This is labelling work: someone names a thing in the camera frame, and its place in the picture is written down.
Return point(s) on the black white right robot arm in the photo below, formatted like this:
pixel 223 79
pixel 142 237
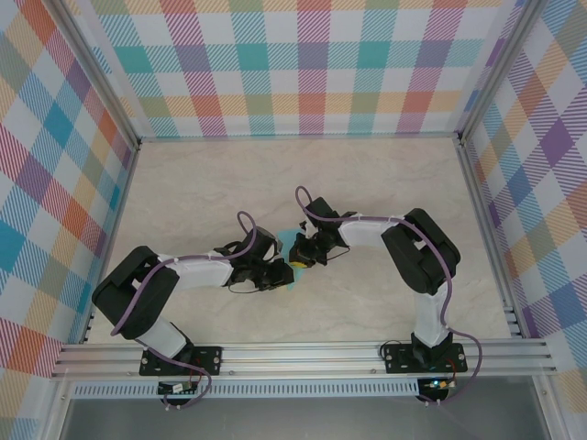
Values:
pixel 422 256

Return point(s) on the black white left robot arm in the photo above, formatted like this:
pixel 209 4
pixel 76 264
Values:
pixel 133 293

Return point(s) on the black circuit board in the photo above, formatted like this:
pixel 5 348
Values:
pixel 174 388

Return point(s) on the grey metal panel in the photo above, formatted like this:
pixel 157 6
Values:
pixel 298 419

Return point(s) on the circuit board with green light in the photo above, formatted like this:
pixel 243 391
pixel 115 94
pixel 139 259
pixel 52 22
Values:
pixel 438 384

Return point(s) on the wide aluminium mounting rail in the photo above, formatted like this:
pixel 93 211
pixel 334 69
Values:
pixel 298 359

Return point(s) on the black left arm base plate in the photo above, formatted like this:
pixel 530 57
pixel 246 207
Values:
pixel 206 357

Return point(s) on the long aluminium table edge rail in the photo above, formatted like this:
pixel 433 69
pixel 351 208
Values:
pixel 298 136

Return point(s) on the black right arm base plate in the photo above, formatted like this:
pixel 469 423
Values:
pixel 396 359

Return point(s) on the aluminium table side rail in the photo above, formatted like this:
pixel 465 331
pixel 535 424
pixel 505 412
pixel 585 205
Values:
pixel 112 240
pixel 487 238

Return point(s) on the aluminium frame post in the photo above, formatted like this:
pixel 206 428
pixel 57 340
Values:
pixel 96 73
pixel 500 73

